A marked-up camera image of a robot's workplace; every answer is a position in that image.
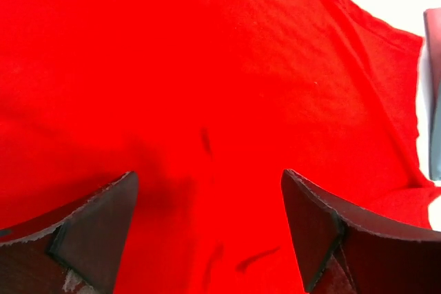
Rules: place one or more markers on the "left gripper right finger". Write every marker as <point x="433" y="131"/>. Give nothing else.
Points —
<point x="343" y="248"/>

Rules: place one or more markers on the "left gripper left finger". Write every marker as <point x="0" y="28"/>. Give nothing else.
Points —
<point x="75" y="248"/>

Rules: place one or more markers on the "red t shirt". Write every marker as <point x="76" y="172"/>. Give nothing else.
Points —
<point x="208" y="101"/>

